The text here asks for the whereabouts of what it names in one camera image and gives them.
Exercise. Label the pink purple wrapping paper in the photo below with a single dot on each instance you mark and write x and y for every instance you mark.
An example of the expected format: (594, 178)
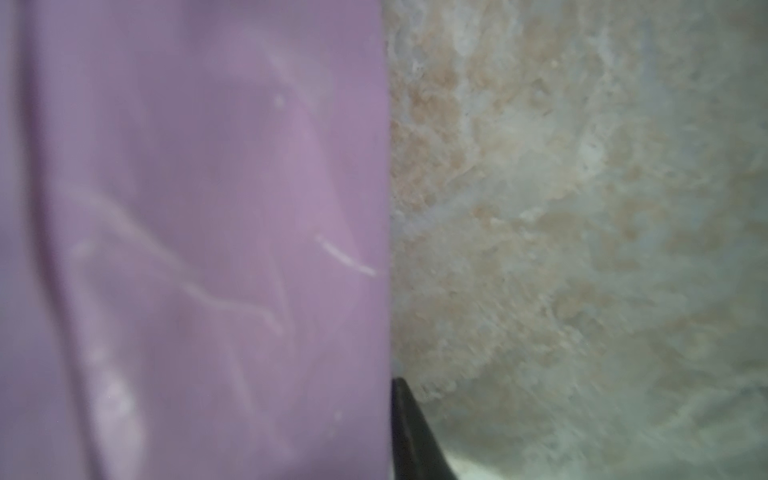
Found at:
(194, 240)

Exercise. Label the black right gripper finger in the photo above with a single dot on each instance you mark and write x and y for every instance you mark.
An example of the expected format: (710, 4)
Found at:
(415, 450)

